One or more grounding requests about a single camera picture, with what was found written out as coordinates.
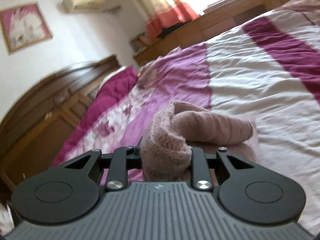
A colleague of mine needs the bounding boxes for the pink knitted sweater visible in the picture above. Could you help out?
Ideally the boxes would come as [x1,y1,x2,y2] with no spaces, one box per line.
[140,101,258,181]

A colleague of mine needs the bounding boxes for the black clothes on cabinet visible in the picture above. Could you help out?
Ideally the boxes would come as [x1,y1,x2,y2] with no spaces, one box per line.
[157,21,190,39]

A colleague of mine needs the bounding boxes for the dark wooden headboard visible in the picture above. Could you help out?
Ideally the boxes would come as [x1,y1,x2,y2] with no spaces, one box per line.
[1,55,120,191]

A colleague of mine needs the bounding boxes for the purple white striped bedspread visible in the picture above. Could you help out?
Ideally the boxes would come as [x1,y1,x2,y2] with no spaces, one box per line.
[51,0,320,235]

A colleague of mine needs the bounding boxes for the magenta pillow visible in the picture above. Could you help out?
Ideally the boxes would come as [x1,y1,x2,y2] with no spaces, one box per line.
[52,66,138,166]

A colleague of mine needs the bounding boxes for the stack of books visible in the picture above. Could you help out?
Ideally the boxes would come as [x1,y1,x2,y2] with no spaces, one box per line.
[130,33,154,54]

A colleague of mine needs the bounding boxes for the framed pink flower picture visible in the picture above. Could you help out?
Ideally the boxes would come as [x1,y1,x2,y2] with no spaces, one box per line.
[1,2,53,54]

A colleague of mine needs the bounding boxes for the long wooden low cabinet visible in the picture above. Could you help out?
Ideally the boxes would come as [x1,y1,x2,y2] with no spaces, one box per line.
[133,0,290,64]

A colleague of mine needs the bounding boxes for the red patterned curtain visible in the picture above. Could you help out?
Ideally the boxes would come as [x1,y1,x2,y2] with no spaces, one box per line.
[132,0,200,40]

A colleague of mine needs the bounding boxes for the white wall air conditioner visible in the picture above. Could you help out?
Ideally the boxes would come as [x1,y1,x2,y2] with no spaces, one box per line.
[62,0,106,13]

